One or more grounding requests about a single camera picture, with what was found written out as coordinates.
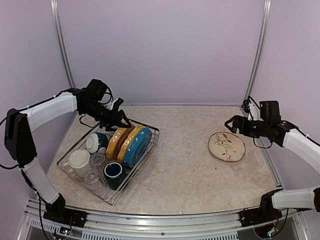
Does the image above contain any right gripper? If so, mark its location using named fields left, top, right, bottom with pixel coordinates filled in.
left=225, top=115, right=271, bottom=138

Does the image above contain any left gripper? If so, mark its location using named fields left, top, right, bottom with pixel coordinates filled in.
left=81, top=101, right=132, bottom=131

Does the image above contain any yellow dotted plate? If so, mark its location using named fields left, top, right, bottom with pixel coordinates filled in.
left=117, top=125, right=144, bottom=164
left=106, top=121, right=135, bottom=160

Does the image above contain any cream bird plate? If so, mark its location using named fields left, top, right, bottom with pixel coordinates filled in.
left=208, top=131, right=246, bottom=163

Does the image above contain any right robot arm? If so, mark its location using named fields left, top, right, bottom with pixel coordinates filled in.
left=224, top=99, right=320, bottom=227

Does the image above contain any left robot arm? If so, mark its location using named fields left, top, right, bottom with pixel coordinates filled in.
left=1, top=79, right=132, bottom=223

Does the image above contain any dark teal striped bowl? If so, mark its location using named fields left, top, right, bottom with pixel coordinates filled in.
left=85, top=132, right=109, bottom=154

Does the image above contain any blue dotted plate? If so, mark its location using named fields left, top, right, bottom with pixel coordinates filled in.
left=123, top=126, right=152, bottom=168

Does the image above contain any clear glass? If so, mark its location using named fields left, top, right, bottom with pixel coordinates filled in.
left=84, top=169, right=100, bottom=187
left=90, top=152, right=106, bottom=173

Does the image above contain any dark blue mug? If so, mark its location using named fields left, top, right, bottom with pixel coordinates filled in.
left=103, top=161, right=127, bottom=190

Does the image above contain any white cup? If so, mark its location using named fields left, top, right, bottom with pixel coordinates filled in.
left=62, top=149, right=91, bottom=178

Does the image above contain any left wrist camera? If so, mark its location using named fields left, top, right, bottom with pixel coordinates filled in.
left=106, top=97, right=124, bottom=111

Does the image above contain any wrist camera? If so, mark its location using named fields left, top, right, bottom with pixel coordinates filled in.
left=106, top=97, right=124, bottom=111
left=242, top=99, right=258, bottom=121

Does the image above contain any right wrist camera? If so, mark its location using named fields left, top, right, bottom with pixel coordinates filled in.
left=242, top=99, right=258, bottom=121

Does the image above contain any wire dish rack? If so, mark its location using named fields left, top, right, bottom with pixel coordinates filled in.
left=57, top=120, right=160, bottom=206

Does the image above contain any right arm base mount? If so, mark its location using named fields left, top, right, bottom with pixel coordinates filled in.
left=238, top=207, right=283, bottom=227

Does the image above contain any aluminium front rail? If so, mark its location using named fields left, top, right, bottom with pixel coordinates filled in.
left=17, top=198, right=308, bottom=240

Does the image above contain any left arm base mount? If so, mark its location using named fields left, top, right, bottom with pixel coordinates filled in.
left=43, top=208, right=88, bottom=228

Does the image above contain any right aluminium post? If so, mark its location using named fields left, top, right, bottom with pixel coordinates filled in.
left=244, top=0, right=272, bottom=99

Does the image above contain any aluminium post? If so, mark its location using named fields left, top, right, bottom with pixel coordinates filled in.
left=49, top=0, right=76, bottom=88
left=244, top=0, right=272, bottom=99

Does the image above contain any left aluminium post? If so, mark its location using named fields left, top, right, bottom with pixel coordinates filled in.
left=49, top=0, right=76, bottom=88

